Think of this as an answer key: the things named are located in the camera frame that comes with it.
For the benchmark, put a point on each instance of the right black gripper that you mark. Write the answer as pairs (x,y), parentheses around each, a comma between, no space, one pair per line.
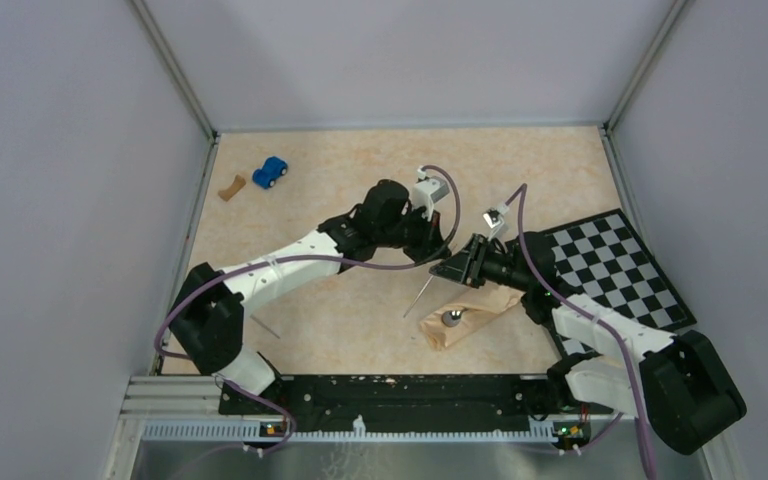
(466,266)

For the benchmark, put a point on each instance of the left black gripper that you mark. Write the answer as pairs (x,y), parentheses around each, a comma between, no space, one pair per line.
(431,242)

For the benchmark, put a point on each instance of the orange cloth napkin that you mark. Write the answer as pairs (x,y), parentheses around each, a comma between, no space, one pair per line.
(484,306)

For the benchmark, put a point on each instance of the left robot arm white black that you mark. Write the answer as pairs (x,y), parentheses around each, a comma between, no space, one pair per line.
(210,310)

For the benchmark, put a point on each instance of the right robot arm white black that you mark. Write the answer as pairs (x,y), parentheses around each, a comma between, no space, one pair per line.
(678,382)

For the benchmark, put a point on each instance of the blue toy car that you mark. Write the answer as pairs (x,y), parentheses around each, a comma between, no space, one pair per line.
(271,170)

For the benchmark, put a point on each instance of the black white checkerboard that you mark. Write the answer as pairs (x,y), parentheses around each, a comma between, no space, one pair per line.
(605,257)

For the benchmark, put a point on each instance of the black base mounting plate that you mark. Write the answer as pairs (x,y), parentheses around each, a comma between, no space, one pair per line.
(408,403)

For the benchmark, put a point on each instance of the small brown wooden piece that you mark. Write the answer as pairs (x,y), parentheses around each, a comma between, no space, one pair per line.
(237,184)

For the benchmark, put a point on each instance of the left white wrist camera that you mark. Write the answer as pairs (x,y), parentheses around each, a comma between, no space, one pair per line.
(427,191)

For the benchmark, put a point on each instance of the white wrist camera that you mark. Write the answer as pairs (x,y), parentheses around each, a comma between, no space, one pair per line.
(495,218)
(427,191)

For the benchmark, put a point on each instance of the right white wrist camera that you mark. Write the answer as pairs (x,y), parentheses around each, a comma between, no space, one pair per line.
(495,218)

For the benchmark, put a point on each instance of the aluminium front rail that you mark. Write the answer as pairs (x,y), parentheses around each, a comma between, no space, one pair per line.
(186,408)

